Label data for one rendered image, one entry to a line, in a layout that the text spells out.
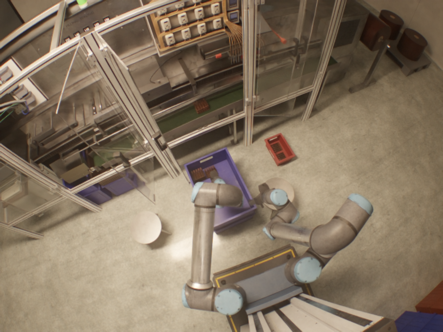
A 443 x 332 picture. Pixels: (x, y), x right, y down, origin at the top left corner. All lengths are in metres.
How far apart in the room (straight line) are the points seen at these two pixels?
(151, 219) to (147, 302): 0.83
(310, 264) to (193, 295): 0.66
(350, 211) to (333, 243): 0.13
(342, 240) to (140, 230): 1.77
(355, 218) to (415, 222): 2.18
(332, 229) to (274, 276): 0.84
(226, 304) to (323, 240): 0.70
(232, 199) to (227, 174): 1.00
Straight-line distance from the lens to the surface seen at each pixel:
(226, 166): 2.29
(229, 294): 1.38
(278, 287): 1.66
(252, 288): 1.65
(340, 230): 0.88
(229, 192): 1.26
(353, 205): 0.92
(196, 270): 1.36
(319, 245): 0.91
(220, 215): 2.14
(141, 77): 1.94
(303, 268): 1.41
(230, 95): 2.12
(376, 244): 2.69
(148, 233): 2.23
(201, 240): 1.30
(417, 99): 4.09
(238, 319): 2.03
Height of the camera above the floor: 2.31
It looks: 65 degrees down
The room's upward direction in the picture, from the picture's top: 11 degrees counter-clockwise
